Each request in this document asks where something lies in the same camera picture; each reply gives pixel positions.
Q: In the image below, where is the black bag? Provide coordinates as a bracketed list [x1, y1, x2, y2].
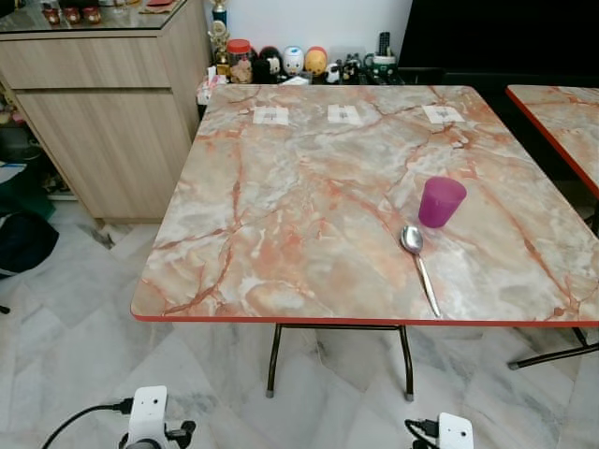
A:
[0, 210, 60, 278]

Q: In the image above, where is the marble pattern folding table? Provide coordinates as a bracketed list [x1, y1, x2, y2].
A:
[130, 84, 599, 401]

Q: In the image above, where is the silver metal spoon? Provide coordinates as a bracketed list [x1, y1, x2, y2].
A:
[400, 224, 444, 320]

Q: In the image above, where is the light wooden cabinet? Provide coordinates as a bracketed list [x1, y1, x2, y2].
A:
[0, 0, 213, 226]

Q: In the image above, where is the white paper marker tag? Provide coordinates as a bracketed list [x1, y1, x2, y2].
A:
[327, 104, 364, 125]
[253, 107, 290, 126]
[421, 104, 466, 125]

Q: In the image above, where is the purple plastic cup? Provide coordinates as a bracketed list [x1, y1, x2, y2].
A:
[417, 176, 468, 230]

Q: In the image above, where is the marble table with red edge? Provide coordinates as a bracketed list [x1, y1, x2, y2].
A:
[505, 84, 599, 199]

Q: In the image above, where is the red lid snack jar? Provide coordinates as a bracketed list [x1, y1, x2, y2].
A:
[226, 38, 255, 84]

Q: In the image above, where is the black round figurine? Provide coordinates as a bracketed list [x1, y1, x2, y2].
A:
[256, 46, 285, 84]

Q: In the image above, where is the white round figurine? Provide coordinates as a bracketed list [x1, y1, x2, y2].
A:
[284, 46, 307, 77]

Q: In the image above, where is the yellow round figurine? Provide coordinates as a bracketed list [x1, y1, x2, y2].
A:
[305, 46, 330, 79]

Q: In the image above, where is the gold trophy figure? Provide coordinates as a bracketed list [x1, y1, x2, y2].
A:
[209, 0, 232, 68]

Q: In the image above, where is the red tray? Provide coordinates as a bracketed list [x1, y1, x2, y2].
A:
[139, 0, 181, 14]

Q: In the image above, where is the black television screen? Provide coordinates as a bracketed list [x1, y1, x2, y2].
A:
[397, 0, 599, 78]

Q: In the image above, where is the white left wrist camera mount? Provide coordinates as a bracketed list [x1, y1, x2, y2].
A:
[127, 385, 170, 449]

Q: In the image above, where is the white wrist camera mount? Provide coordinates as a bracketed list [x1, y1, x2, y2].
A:
[436, 413, 475, 449]
[127, 385, 170, 449]

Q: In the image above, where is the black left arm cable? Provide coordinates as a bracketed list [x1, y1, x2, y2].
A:
[41, 398, 135, 449]

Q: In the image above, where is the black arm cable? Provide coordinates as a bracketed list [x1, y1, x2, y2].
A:
[41, 398, 135, 449]
[403, 417, 441, 449]

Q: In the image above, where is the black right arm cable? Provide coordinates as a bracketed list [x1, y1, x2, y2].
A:
[403, 417, 441, 449]

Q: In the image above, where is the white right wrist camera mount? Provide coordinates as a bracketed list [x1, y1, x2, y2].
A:
[436, 413, 475, 449]

